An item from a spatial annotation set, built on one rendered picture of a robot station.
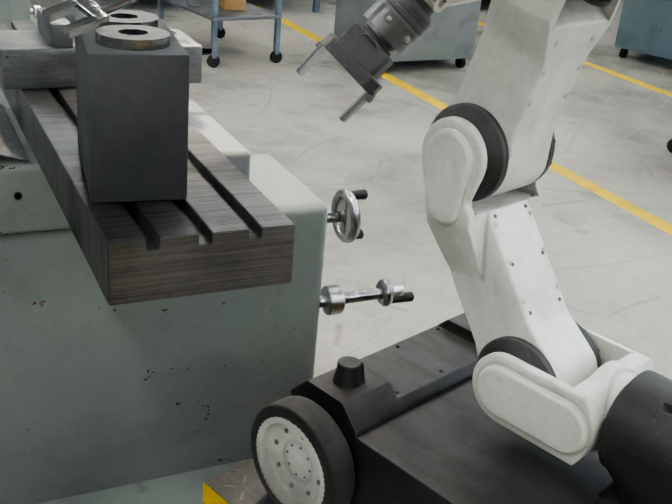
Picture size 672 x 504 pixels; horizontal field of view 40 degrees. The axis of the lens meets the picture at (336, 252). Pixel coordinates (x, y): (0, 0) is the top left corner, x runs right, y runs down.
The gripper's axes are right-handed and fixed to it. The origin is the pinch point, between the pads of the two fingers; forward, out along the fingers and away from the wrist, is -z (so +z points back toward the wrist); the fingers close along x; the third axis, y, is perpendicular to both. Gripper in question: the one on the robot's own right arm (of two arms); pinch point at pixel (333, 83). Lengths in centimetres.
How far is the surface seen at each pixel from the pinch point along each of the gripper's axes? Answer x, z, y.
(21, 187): 20, -47, 14
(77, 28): 0, -7, 76
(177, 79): 2.9, -10.3, 43.1
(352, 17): 138, 6, -458
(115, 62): 8, -14, 47
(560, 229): -49, 11, -243
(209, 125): 15.6, -23.7, -18.2
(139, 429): -18, -73, -16
